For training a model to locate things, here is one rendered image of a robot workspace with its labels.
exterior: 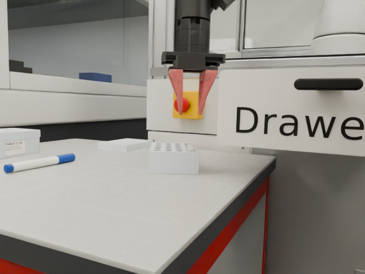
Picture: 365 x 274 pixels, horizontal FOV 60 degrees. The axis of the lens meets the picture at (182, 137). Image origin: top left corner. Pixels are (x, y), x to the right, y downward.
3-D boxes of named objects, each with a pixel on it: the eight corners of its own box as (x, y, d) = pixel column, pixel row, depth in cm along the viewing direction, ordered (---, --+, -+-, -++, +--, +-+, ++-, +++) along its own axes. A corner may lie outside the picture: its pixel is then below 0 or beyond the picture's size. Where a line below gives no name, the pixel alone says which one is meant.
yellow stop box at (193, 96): (196, 119, 79) (197, 90, 78) (170, 118, 82) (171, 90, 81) (203, 118, 84) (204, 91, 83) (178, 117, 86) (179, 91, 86)
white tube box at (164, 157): (198, 174, 53) (199, 151, 53) (148, 173, 53) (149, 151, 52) (192, 161, 65) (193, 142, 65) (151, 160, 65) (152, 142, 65)
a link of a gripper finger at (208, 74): (170, 113, 57) (171, 61, 56) (209, 114, 58) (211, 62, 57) (172, 115, 50) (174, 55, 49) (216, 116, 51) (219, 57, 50)
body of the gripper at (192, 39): (161, 67, 56) (162, 24, 55) (217, 70, 57) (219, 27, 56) (162, 63, 49) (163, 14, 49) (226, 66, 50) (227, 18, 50)
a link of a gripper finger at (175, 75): (167, 113, 57) (168, 61, 56) (206, 114, 58) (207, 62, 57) (168, 115, 50) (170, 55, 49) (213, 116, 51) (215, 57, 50)
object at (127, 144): (126, 151, 75) (126, 145, 75) (97, 149, 78) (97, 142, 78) (153, 145, 86) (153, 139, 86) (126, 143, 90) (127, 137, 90)
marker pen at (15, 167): (8, 174, 49) (8, 164, 49) (2, 173, 50) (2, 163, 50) (76, 161, 62) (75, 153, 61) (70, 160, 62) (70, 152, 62)
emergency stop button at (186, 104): (187, 113, 77) (187, 97, 77) (172, 112, 79) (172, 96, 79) (192, 112, 80) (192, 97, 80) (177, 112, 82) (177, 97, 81)
